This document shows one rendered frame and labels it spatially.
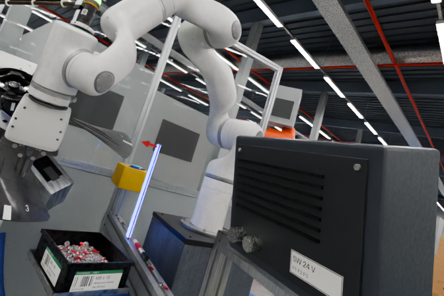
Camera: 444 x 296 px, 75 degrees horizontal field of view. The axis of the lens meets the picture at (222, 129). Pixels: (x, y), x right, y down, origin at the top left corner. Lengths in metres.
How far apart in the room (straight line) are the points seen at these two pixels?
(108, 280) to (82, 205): 0.97
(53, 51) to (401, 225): 0.62
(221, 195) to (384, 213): 0.78
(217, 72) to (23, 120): 0.55
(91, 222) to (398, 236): 1.60
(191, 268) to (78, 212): 0.94
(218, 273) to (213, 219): 0.49
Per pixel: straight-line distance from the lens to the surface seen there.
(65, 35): 0.65
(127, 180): 1.25
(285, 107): 4.66
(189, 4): 0.86
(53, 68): 0.65
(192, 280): 0.98
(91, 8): 1.03
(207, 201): 1.04
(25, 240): 1.79
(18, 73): 0.98
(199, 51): 0.97
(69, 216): 1.76
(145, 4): 0.76
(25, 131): 0.71
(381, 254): 0.33
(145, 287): 0.84
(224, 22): 0.87
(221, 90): 0.97
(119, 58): 0.62
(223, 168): 1.03
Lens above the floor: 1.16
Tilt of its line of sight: 8 degrees up
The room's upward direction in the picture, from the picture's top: 17 degrees clockwise
